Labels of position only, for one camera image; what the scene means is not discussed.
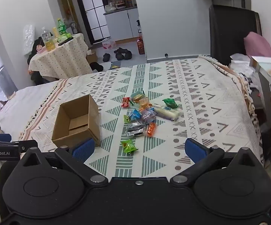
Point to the white bed sheet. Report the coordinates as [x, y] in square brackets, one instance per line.
[25, 103]

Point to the small cardboard floor box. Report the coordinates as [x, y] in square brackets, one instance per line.
[92, 56]

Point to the black silver snack packet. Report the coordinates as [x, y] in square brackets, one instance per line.
[134, 131]

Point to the black grid sliding door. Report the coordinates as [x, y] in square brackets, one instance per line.
[95, 18]

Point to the glass side table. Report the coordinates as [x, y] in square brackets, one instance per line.
[266, 91]

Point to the clear purple snack packet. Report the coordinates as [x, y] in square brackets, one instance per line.
[148, 117]

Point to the small green snack packet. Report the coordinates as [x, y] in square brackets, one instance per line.
[126, 119]

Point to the white long snack packet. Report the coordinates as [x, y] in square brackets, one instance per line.
[168, 113]

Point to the pink pillow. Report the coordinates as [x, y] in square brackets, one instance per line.
[258, 45]

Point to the small orange snack packet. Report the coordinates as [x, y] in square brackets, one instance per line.
[151, 129]

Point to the black flat item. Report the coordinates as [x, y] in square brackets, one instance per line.
[66, 42]

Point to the red candy packet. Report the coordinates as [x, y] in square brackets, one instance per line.
[126, 102]

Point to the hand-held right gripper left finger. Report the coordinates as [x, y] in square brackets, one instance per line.
[83, 148]

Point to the slim yellow bottle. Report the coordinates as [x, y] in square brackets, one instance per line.
[55, 32]

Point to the dark green snack packet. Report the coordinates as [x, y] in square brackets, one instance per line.
[170, 103]

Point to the green soda bottle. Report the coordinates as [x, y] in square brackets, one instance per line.
[61, 28]

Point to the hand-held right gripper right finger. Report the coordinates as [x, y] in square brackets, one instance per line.
[195, 150]

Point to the red label oil bottle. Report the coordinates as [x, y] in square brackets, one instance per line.
[140, 46]

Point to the orange cracker packet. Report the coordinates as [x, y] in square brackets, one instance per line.
[145, 103]

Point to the dark spray bottle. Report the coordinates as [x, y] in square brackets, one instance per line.
[139, 28]

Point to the blue pyramid snack packet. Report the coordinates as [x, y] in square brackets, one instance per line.
[135, 115]

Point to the printed blanket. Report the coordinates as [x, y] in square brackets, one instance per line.
[196, 98]

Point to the white crumpled cloth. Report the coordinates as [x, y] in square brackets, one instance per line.
[239, 65]

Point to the pink plastic bag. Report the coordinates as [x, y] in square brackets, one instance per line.
[108, 44]

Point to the bright green snack packet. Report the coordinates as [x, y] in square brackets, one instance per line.
[129, 146]

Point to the black slipper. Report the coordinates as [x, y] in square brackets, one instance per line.
[120, 50]
[106, 56]
[128, 55]
[119, 56]

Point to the black bag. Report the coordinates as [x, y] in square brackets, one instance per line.
[96, 66]

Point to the clear plastic wrapped pack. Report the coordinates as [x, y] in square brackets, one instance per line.
[29, 39]

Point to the dotted cream tablecloth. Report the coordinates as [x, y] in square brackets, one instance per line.
[62, 58]

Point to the brown cardboard box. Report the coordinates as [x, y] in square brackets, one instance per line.
[65, 137]

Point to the small grey floor cloth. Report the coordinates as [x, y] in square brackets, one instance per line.
[114, 66]

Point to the clear bottle with yellow liquid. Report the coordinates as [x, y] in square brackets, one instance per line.
[48, 41]

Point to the standing fan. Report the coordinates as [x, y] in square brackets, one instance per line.
[72, 25]

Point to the grey bin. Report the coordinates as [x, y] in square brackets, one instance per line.
[1, 82]

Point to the light green box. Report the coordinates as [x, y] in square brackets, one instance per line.
[63, 37]

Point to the white kitchen cabinet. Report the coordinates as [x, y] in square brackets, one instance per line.
[119, 23]

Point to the pink figure toy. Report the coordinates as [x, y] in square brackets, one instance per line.
[40, 48]

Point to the dark clothes under table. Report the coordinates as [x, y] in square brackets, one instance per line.
[38, 78]

